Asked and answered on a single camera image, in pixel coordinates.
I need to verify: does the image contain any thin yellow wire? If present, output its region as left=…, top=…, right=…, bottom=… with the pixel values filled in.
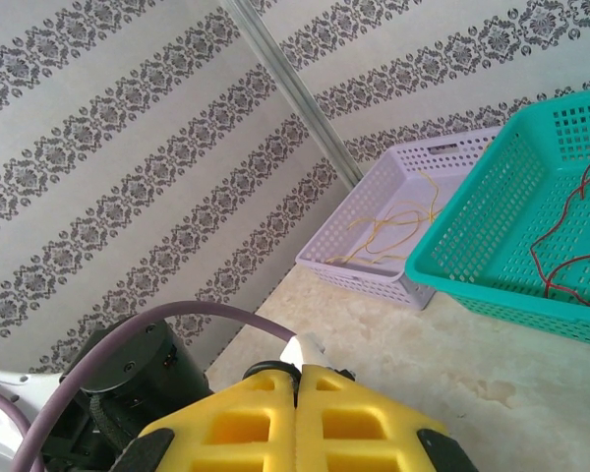
left=348, top=169, right=444, bottom=233

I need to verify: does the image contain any thin red wire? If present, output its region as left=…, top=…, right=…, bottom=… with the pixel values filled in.
left=529, top=152, right=590, bottom=297

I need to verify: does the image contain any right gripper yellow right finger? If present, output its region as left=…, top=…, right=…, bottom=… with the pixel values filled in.
left=294, top=362, right=481, bottom=472

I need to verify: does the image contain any thick red wire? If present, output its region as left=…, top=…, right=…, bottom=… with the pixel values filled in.
left=544, top=249, right=590, bottom=310

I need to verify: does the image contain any thin orange wire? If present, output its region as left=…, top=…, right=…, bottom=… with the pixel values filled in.
left=324, top=208, right=438, bottom=266

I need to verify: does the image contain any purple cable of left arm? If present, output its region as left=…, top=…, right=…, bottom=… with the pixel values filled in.
left=0, top=300, right=297, bottom=472

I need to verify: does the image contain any teal plastic basket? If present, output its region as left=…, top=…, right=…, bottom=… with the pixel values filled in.
left=403, top=87, right=590, bottom=351

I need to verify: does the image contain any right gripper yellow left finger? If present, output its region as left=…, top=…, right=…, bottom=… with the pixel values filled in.
left=110, top=362, right=296, bottom=472

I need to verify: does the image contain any lilac plastic basket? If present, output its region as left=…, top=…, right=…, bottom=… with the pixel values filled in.
left=294, top=125, right=505, bottom=312

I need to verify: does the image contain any aluminium frame post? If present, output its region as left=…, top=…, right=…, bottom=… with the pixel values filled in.
left=219, top=0, right=364, bottom=191

